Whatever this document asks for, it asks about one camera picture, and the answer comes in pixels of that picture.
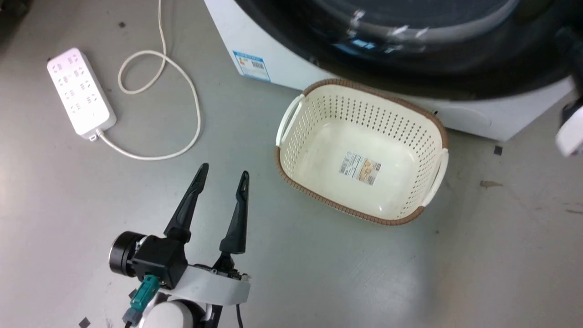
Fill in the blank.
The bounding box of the dark glass washing machine door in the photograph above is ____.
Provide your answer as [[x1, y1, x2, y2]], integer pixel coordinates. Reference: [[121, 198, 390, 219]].
[[555, 26, 583, 158]]

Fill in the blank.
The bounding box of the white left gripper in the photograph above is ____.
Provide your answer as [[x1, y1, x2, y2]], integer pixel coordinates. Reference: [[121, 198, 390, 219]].
[[164, 163, 251, 306]]

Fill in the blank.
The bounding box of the white power strip cable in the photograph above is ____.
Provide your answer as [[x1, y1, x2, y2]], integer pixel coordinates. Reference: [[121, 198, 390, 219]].
[[95, 0, 202, 161]]

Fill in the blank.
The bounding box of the cream laundry basket brown rim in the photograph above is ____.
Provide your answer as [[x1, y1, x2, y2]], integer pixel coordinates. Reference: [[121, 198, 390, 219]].
[[275, 78, 450, 226]]

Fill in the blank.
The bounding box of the white power strip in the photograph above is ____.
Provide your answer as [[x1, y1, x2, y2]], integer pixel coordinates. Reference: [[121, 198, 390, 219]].
[[46, 47, 117, 141]]

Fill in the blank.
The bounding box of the white washing machine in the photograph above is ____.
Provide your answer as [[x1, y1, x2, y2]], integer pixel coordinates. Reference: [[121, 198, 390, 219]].
[[204, 0, 575, 142]]

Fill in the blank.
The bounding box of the teal cable connector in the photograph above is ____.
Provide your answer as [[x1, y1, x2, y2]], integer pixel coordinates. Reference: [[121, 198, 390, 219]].
[[122, 274, 161, 327]]

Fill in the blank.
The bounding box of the blue energy label sticker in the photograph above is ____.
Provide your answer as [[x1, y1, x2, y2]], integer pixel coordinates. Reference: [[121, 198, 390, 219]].
[[232, 50, 271, 83]]

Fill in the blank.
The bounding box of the paper label sticker in basket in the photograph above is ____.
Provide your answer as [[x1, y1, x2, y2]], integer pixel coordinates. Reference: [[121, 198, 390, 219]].
[[338, 152, 382, 186]]

